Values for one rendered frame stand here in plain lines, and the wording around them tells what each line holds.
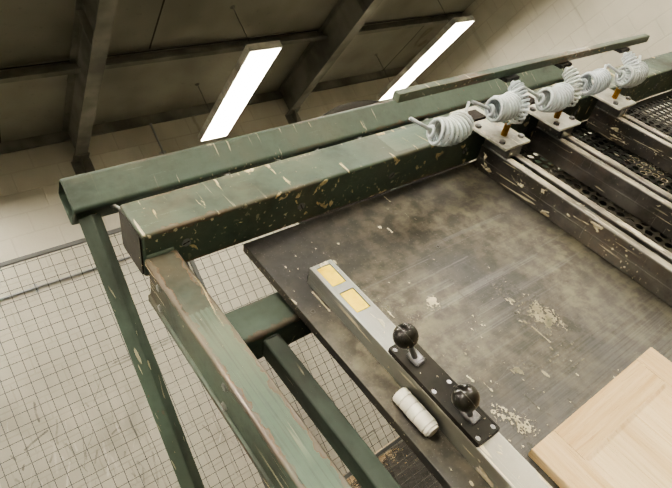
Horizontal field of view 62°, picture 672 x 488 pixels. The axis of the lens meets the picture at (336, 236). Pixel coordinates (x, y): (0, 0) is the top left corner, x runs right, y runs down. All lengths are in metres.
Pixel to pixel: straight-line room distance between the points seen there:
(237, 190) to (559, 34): 6.17
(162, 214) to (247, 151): 0.69
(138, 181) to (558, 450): 1.16
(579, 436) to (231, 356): 0.55
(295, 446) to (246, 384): 0.12
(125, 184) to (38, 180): 4.39
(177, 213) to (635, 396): 0.85
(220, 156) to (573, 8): 5.71
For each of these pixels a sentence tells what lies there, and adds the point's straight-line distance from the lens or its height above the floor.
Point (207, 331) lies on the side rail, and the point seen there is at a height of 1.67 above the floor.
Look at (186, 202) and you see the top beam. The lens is 1.06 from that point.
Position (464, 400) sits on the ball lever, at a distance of 0.77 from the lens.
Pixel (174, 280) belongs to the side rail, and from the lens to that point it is 0.98.
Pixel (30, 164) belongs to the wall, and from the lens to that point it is 5.99.
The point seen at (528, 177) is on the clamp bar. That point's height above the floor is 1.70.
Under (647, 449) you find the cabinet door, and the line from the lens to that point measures 1.05.
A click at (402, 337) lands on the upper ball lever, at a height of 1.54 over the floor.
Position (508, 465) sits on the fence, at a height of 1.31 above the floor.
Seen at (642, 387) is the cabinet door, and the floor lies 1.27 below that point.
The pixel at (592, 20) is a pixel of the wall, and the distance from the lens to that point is 6.86.
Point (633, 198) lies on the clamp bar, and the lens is 1.57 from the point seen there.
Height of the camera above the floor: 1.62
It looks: 7 degrees up
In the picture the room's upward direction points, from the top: 26 degrees counter-clockwise
